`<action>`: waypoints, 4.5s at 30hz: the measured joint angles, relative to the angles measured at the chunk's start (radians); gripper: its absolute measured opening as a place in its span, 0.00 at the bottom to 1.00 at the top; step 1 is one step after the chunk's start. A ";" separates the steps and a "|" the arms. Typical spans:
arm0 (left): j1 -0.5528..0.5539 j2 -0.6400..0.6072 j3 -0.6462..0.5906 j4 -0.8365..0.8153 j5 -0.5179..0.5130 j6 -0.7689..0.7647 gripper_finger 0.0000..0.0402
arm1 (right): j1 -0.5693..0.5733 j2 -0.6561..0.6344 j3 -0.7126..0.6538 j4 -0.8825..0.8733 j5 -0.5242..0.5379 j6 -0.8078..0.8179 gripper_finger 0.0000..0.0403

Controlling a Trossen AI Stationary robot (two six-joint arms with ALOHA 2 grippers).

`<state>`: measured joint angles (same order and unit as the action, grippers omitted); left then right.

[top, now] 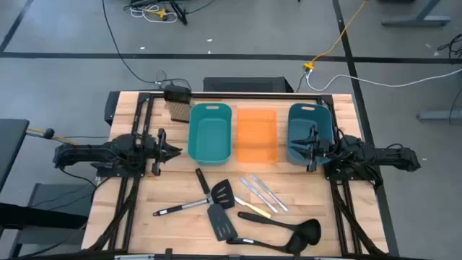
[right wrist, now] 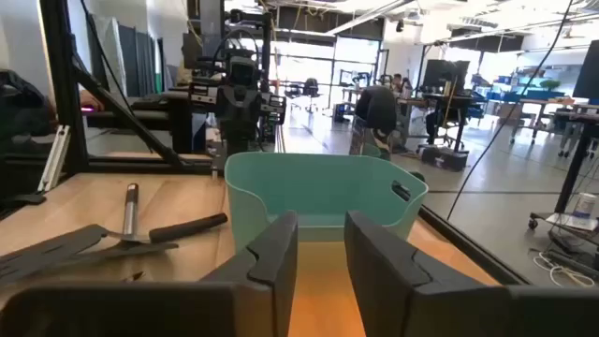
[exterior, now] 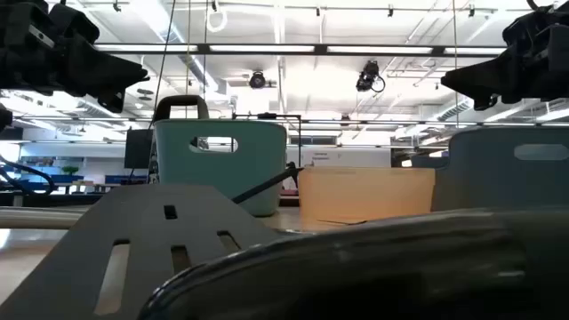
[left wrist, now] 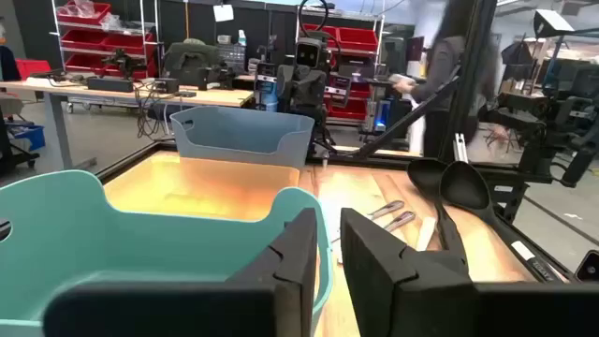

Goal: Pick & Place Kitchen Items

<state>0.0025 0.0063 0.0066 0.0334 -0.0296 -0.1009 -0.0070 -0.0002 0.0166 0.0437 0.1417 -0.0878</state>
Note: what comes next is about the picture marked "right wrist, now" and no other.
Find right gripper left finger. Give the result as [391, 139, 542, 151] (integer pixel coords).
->
[200, 210, 300, 337]

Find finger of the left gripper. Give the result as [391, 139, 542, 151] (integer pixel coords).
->
[217, 87, 240, 141]
[238, 87, 262, 141]

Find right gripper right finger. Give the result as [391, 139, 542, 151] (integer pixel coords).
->
[344, 210, 500, 337]

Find black slotted spatula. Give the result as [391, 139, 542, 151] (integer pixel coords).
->
[0, 183, 140, 287]
[46, 212, 229, 272]

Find orange translucent plastic bin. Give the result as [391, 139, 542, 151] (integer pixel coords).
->
[285, 218, 500, 337]

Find black office chair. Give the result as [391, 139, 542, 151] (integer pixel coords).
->
[301, 78, 322, 113]

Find light teal plastic bin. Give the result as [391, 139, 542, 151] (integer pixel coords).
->
[224, 152, 430, 254]

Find grey leaning panels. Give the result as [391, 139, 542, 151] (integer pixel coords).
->
[88, 13, 165, 99]

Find black box white label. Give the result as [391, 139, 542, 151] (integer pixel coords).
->
[417, 143, 469, 172]

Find person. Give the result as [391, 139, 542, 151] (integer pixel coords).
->
[391, 73, 414, 95]
[0, 68, 107, 141]

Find silver aluminium bar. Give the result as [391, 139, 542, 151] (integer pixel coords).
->
[37, 125, 71, 193]

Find black standing desk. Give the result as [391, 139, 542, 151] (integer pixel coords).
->
[419, 92, 475, 152]

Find black monitor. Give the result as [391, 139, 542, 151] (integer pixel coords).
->
[573, 39, 599, 102]
[423, 59, 472, 95]

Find white wipes canister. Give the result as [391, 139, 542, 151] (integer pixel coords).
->
[573, 192, 599, 220]

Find black rolling desk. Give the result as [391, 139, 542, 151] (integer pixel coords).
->
[528, 110, 599, 244]

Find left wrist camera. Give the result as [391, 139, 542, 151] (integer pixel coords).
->
[226, 55, 261, 89]

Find coiled white cable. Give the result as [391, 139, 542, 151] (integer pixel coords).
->
[533, 251, 596, 288]

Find thin black hanging cable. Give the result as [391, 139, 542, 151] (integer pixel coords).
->
[446, 0, 575, 221]

